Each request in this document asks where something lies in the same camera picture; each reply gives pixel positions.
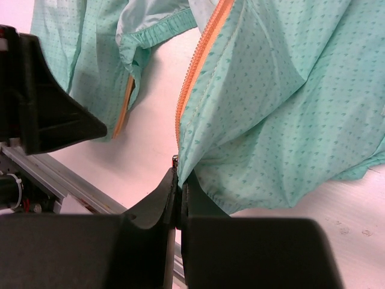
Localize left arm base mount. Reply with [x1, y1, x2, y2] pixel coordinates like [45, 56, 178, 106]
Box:
[1, 153, 58, 214]

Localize orange and teal jacket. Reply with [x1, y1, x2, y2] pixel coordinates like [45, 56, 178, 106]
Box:
[31, 1, 384, 214]

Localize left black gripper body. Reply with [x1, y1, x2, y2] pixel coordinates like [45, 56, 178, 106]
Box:
[1, 25, 21, 141]

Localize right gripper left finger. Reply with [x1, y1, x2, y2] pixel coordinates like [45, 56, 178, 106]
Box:
[1, 169, 177, 288]

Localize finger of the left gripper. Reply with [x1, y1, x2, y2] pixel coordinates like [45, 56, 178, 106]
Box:
[19, 34, 107, 155]

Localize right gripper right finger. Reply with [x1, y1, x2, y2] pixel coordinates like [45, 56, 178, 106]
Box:
[181, 173, 343, 288]

